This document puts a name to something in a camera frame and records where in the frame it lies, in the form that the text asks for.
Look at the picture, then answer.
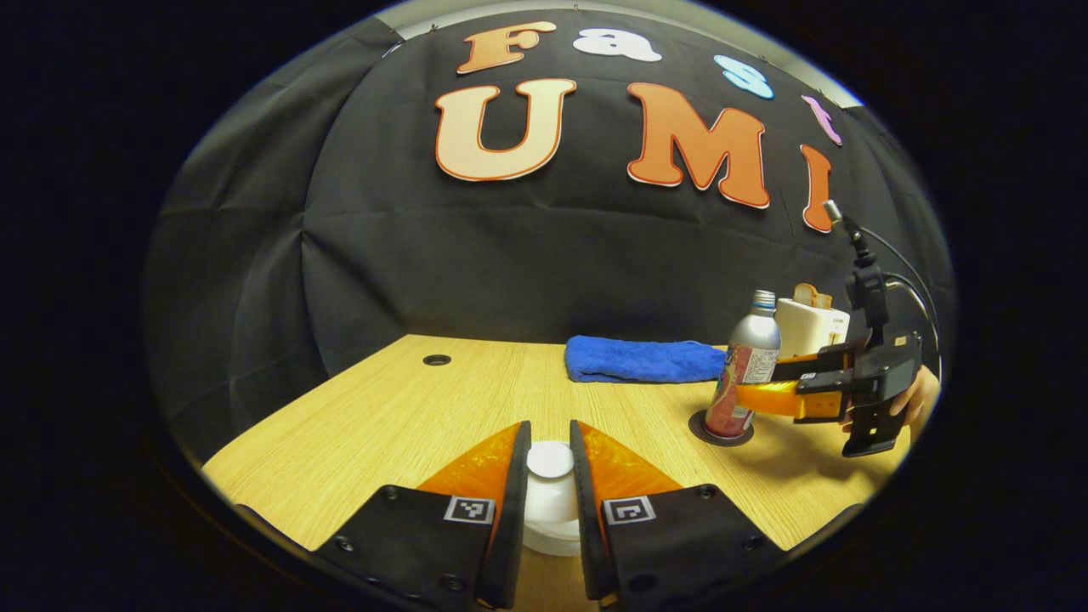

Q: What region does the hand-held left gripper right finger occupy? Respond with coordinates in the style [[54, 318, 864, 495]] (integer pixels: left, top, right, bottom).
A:
[[569, 419, 783, 609]]

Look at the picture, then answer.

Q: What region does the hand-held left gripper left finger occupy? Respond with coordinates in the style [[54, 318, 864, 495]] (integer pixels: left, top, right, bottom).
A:
[[314, 421, 532, 609]]

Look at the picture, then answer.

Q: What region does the silver water bottle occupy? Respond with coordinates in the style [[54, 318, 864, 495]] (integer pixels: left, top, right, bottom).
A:
[[704, 290, 781, 439]]

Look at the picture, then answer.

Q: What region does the white teacup lid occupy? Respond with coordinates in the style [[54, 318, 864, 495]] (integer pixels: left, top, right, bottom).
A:
[[524, 441, 582, 532]]

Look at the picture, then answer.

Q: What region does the dark round coaster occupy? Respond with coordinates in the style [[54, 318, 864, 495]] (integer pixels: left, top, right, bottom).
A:
[[688, 410, 755, 447]]

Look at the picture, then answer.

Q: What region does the white toaster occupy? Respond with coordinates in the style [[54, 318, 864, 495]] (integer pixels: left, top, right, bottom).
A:
[[775, 297, 851, 358]]

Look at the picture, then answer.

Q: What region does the blue towel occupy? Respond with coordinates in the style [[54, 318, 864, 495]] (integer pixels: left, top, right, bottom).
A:
[[565, 335, 728, 384]]

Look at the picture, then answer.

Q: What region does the black backdrop cloth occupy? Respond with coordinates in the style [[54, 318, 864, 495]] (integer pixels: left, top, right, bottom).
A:
[[144, 8, 957, 460]]

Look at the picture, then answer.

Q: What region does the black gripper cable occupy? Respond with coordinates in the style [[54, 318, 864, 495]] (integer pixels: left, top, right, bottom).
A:
[[858, 225, 943, 358]]

